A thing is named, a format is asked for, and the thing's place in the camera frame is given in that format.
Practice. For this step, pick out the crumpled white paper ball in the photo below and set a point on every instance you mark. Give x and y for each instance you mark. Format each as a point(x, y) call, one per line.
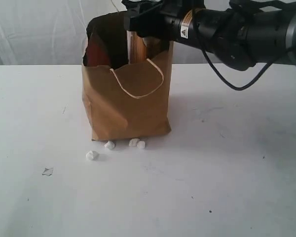
point(92, 155)
point(133, 142)
point(110, 145)
point(141, 144)

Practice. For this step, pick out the small clear plastic scrap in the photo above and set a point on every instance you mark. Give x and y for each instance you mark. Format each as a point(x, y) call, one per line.
point(47, 172)

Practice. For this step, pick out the brown paper shopping bag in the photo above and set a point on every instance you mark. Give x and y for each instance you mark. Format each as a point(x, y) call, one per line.
point(125, 101)

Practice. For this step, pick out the white backdrop curtain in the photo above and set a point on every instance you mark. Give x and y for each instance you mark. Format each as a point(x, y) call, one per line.
point(48, 32)

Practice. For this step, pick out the brown kraft stand-up pouch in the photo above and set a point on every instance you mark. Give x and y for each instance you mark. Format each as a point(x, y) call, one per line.
point(96, 53)

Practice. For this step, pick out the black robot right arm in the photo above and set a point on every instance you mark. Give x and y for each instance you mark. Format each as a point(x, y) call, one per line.
point(247, 33)

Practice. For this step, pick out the spaghetti packet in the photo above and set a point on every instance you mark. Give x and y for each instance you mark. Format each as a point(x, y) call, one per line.
point(137, 50)

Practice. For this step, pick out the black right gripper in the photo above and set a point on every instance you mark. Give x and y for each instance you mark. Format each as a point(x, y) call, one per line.
point(159, 19)

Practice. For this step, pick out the clear jar with gold lid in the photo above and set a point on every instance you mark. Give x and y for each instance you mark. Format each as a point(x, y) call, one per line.
point(154, 46)

